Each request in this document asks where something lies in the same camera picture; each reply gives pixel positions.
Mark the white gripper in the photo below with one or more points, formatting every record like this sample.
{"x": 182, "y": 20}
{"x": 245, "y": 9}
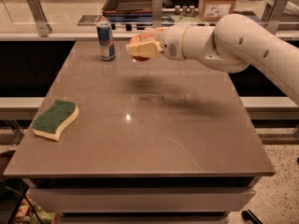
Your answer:
{"x": 172, "y": 42}

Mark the red yellow apple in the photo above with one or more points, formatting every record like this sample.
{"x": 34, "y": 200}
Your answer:
{"x": 138, "y": 38}

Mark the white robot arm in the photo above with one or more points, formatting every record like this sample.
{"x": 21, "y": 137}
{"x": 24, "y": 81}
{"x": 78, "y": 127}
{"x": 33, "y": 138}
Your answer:
{"x": 230, "y": 46}

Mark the blue silver redbull can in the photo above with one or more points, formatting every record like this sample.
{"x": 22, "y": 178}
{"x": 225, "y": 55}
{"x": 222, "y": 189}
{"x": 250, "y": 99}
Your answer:
{"x": 106, "y": 42}

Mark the open orange black case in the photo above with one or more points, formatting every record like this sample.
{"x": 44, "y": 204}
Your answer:
{"x": 113, "y": 7}

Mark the cardboard box with label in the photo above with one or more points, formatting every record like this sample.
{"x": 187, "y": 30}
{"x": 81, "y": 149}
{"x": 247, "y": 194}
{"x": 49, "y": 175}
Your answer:
{"x": 213, "y": 10}

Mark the glass barrier panel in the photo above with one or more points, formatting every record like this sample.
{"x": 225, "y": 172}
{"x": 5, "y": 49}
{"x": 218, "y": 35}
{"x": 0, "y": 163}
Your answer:
{"x": 62, "y": 15}

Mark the green yellow sponge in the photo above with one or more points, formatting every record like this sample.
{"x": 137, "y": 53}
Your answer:
{"x": 51, "y": 123}

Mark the grey cabinet drawer front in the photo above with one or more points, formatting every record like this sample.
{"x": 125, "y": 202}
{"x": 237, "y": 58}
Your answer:
{"x": 142, "y": 200}

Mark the middle metal glass bracket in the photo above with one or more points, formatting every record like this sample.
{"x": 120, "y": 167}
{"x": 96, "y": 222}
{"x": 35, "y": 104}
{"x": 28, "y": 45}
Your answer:
{"x": 157, "y": 13}

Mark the metal glass bracket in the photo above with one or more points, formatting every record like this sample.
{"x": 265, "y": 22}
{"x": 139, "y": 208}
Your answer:
{"x": 272, "y": 15}
{"x": 157, "y": 13}
{"x": 42, "y": 25}

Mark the left metal glass bracket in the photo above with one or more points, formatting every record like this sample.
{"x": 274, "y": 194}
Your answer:
{"x": 42, "y": 25}

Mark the right metal glass bracket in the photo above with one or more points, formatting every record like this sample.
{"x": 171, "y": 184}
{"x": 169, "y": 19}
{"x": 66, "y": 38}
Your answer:
{"x": 272, "y": 15}

